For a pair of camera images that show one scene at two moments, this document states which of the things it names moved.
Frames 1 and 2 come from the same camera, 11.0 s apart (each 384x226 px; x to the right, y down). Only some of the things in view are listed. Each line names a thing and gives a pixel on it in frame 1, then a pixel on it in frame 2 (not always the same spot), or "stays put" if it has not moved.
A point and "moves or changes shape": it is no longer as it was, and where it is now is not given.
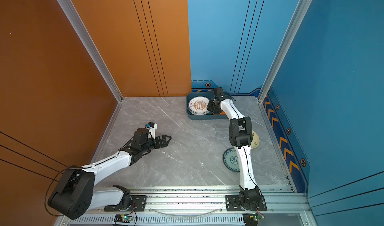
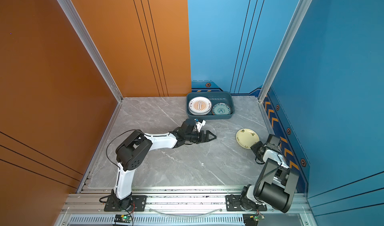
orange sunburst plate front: x=198 y=105 stays put
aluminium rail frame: x=198 y=206 stays put
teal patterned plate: x=230 y=160 moves or changes shape
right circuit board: x=252 y=219 stays put
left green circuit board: x=121 y=218 stays put
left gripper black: x=160 y=145 -> x=207 y=132
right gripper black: x=209 y=107 -> x=255 y=146
